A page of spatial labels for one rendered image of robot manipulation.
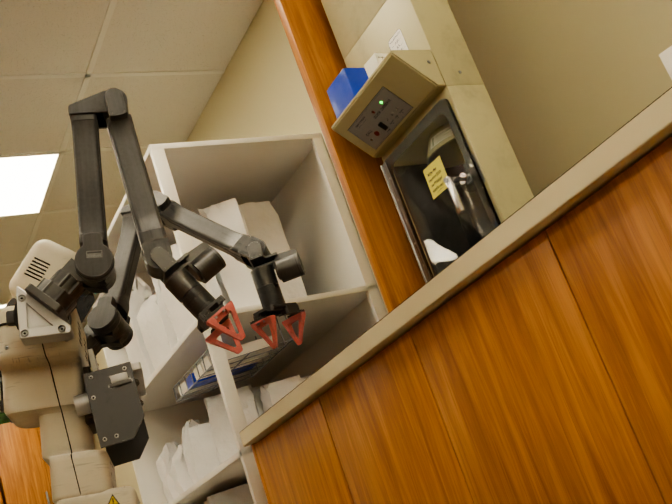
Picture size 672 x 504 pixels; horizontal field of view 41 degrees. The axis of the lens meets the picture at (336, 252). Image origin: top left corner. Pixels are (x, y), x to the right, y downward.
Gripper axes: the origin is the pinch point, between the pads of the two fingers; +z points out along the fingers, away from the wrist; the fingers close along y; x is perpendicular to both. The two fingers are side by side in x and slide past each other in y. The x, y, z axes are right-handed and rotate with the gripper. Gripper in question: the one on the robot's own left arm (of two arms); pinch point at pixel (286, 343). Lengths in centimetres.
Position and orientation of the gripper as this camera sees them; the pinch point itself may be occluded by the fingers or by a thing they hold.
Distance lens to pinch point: 220.1
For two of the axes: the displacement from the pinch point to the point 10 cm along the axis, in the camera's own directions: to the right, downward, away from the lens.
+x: -7.4, 4.0, 5.3
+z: 3.3, 9.1, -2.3
